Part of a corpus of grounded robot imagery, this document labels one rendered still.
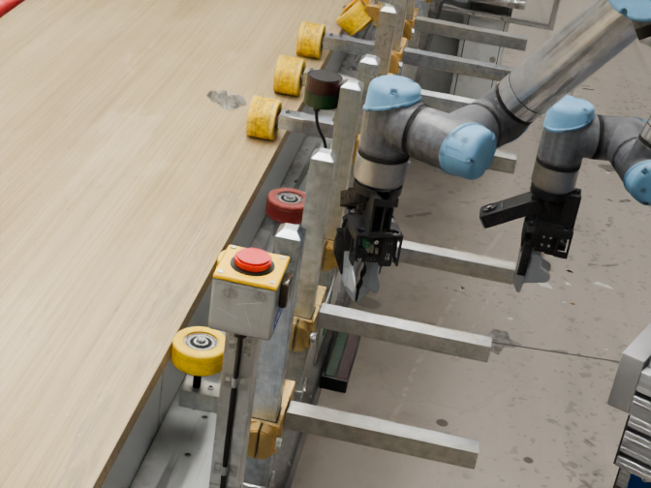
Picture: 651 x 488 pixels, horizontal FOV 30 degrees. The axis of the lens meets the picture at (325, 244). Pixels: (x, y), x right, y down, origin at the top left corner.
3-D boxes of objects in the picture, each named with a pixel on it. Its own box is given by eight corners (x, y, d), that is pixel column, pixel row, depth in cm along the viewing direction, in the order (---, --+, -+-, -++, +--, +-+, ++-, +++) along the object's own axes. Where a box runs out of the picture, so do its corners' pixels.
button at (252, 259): (273, 264, 132) (275, 251, 131) (265, 282, 129) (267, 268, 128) (237, 257, 132) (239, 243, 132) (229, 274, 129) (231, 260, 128)
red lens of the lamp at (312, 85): (343, 85, 203) (345, 74, 202) (337, 98, 198) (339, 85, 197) (308, 78, 204) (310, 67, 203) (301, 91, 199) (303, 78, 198)
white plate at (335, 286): (340, 291, 230) (348, 246, 225) (316, 366, 207) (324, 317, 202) (337, 291, 230) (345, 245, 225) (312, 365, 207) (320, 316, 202)
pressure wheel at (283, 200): (308, 245, 224) (316, 190, 219) (299, 265, 217) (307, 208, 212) (265, 236, 225) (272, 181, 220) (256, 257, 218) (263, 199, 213)
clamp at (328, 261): (347, 239, 223) (351, 215, 221) (335, 274, 212) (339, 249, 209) (318, 233, 224) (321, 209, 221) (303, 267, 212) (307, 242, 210)
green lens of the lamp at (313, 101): (341, 100, 205) (343, 87, 204) (335, 112, 199) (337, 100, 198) (306, 93, 205) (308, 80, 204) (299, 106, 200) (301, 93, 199)
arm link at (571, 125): (605, 114, 196) (555, 108, 195) (590, 175, 201) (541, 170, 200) (593, 96, 203) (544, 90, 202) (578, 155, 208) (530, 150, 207)
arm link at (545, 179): (535, 167, 201) (536, 148, 208) (529, 192, 203) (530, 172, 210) (580, 176, 200) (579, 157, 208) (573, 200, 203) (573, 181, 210)
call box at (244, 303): (282, 315, 137) (291, 255, 133) (269, 348, 130) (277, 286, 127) (222, 302, 137) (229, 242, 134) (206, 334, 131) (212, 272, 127)
